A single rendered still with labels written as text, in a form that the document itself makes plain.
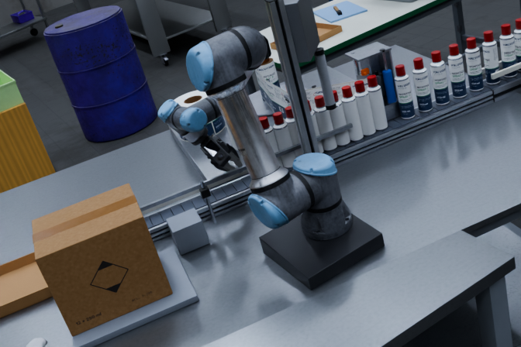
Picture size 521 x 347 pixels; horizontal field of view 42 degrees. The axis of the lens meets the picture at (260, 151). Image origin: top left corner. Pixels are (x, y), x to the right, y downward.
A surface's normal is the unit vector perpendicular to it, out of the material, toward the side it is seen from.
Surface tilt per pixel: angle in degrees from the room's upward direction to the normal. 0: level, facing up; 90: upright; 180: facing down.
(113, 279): 90
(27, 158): 90
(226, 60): 74
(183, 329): 0
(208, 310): 0
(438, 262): 0
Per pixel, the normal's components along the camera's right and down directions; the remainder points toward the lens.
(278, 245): -0.22, -0.84
